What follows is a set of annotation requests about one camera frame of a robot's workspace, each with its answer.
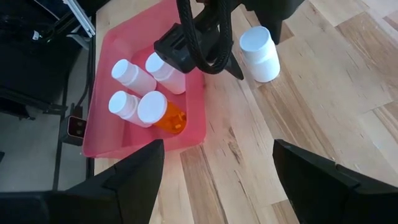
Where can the red translucent plastic basket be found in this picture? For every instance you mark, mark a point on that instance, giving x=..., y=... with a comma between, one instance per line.
x=102, y=137

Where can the black aluminium table frame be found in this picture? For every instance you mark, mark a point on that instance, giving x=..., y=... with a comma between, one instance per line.
x=91, y=56

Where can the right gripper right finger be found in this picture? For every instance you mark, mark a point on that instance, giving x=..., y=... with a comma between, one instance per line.
x=326, y=199

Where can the silver metal bracket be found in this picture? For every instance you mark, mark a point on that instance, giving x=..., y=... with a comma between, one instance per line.
x=81, y=18

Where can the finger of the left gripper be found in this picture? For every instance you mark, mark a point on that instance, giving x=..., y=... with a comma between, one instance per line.
x=276, y=15
x=234, y=67

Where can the small black table camera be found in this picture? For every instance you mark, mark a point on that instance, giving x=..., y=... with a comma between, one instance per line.
x=73, y=129

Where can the wide white pill bottle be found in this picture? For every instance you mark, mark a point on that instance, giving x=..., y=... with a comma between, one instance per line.
x=261, y=62

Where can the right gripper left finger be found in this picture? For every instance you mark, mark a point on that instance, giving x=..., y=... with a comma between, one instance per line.
x=124, y=193

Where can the orange pill bottle white cap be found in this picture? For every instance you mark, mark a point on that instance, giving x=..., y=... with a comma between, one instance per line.
x=152, y=107

